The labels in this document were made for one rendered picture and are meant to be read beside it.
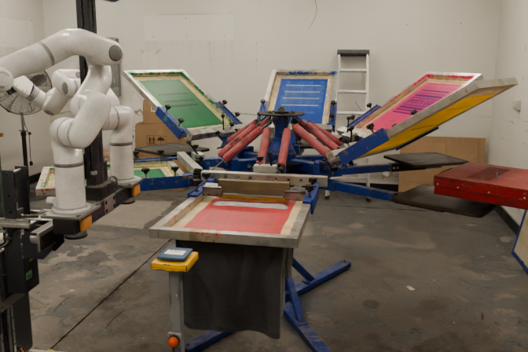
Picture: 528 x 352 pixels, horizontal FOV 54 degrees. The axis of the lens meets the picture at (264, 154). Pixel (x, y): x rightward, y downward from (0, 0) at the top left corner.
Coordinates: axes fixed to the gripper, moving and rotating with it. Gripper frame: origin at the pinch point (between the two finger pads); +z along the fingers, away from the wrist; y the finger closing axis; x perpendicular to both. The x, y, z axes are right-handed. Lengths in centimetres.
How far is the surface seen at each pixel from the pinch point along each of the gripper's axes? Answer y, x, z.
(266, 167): 20, -71, -116
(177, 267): 106, -77, -45
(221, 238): 89, -82, -63
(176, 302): 113, -67, -56
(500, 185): 62, -175, -141
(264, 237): 91, -97, -70
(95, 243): -47, 163, -194
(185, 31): -354, 114, -240
